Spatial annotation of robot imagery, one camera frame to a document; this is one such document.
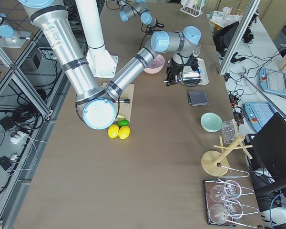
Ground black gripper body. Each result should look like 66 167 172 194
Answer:
169 52 198 74
145 20 164 33

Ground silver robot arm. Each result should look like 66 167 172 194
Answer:
22 0 201 129
116 0 164 34

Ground pink bowl of ice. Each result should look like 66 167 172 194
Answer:
143 39 165 74

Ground cream plastic serving tray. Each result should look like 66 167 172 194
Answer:
197 58 209 85

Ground folded dark grey cloth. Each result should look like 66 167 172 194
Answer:
188 91 209 106

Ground black equipment case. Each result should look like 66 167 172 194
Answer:
213 21 239 53

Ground wooden cutting board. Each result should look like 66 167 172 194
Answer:
113 84 134 122

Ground green ceramic bowl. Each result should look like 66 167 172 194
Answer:
200 113 222 133

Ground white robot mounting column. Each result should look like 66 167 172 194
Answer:
76 0 118 78

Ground green lime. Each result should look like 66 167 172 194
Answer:
118 119 129 127

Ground yellow lemon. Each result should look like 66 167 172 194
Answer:
107 124 120 138
118 125 130 139

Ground clear glass mug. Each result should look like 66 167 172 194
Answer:
221 120 239 144

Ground blue teach pendant tablet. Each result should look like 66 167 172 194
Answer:
259 68 286 97

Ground wooden glass hanger stand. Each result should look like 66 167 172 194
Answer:
201 134 253 177

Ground black computer monitor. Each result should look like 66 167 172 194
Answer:
250 113 286 181

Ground aluminium frame post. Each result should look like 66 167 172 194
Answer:
218 0 260 75

